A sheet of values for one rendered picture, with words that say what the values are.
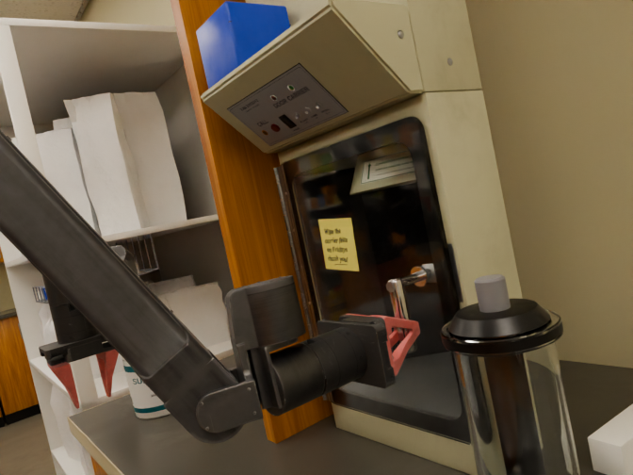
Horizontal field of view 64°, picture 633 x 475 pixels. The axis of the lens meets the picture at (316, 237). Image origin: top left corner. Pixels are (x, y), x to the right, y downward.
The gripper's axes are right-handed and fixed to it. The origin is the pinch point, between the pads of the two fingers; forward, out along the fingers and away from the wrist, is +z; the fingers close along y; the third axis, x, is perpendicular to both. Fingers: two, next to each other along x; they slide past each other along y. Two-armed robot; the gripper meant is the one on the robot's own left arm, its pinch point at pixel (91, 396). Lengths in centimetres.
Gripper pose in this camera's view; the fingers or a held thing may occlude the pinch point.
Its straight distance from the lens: 87.7
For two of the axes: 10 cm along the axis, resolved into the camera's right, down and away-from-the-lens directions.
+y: 7.8, -1.9, 5.9
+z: 2.0, 9.8, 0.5
